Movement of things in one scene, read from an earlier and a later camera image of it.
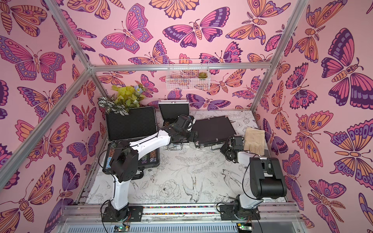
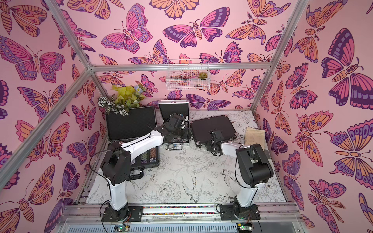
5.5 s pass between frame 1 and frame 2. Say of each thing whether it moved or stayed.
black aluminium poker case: stayed
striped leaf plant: stayed
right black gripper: moved
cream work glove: stayed
